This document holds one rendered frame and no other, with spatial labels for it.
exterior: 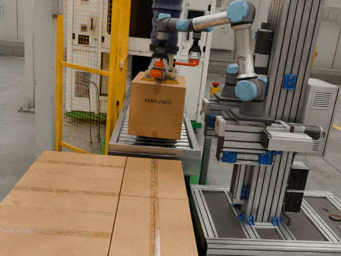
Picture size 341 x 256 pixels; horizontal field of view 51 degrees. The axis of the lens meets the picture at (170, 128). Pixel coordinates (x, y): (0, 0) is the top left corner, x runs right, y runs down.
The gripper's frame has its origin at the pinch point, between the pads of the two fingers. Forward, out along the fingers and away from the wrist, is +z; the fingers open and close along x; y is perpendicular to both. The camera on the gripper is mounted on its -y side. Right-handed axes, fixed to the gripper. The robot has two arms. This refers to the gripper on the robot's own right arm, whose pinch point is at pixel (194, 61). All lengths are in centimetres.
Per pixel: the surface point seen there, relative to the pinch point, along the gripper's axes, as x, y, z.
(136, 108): -41, 61, 31
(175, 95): -14, 60, 18
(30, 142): -176, -74, 119
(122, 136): -55, 26, 66
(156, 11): -33, 36, -38
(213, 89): 19.3, 4.8, 22.1
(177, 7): -18, 37, -42
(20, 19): -482, -773, 17
